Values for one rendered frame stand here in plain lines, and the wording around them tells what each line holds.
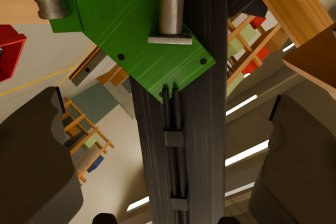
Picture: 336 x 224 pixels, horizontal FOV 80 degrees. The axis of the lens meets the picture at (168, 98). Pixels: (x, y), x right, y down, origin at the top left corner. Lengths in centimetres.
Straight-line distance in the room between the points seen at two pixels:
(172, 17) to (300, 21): 91
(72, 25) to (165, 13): 14
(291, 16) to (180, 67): 84
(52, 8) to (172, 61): 17
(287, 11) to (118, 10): 90
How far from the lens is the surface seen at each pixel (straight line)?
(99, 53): 46
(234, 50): 352
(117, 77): 710
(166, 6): 26
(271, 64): 969
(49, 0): 30
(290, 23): 111
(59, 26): 33
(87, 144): 654
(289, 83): 783
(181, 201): 44
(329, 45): 78
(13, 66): 82
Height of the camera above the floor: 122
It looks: 8 degrees up
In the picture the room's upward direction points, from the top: 139 degrees clockwise
